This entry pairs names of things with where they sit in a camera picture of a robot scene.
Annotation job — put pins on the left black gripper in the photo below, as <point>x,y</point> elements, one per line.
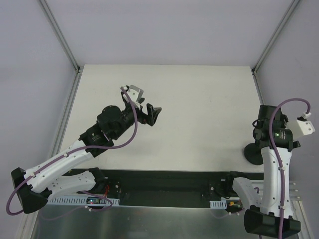
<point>140,112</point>

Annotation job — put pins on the black phone stand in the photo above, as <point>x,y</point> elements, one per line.
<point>252,153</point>

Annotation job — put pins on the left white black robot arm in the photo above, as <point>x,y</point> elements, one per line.
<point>114,129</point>

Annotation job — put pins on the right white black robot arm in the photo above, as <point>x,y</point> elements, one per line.
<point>270,214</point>

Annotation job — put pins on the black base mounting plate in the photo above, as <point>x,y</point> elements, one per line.
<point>179,189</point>

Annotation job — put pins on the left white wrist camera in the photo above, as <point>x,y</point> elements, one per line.
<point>135,94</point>

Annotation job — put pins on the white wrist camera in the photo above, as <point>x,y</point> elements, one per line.
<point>301,126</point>
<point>135,94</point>

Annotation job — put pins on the left aluminium frame post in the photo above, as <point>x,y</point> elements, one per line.
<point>59,34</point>

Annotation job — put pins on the aluminium frame post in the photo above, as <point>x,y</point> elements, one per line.
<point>276,34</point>
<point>59,34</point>

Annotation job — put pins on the right aluminium frame post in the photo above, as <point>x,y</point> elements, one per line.
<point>276,34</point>

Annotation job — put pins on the right white cable duct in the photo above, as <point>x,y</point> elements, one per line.
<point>218,205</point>

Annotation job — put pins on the white cable duct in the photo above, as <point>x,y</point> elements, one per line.
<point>83,201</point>
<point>218,205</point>

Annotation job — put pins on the left white cable duct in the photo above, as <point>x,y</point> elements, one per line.
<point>83,201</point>

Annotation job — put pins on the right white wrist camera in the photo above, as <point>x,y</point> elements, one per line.
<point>301,126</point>

